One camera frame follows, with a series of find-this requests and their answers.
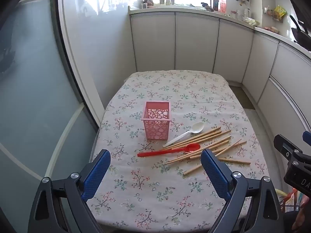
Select pile of wooden chopsticks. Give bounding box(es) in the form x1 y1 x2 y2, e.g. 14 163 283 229
163 126 251 176

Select white plastic spoon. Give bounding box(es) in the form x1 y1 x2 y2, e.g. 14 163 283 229
162 122 205 148

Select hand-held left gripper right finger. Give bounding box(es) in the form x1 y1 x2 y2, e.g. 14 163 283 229
201 149 285 233

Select red plastic spoon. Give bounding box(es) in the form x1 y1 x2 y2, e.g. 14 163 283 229
137 144 201 157

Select pink perforated plastic basket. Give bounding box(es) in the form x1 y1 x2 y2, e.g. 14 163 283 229
142 101 172 141

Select floral tablecloth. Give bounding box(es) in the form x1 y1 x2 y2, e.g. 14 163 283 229
89 70 271 232

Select white kitchen cabinets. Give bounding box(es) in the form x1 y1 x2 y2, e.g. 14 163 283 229
130 12 311 136

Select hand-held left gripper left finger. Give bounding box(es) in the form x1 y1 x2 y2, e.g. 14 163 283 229
27 149 111 233

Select black frying pan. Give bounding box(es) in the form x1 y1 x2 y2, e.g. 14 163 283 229
289 15 311 51

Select frosted glass sliding door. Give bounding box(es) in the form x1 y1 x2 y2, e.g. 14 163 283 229
0 0 105 224

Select yellow snack bag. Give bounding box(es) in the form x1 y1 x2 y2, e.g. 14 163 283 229
274 5 287 20

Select colourful packet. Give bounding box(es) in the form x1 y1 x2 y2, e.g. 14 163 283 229
282 188 308 214

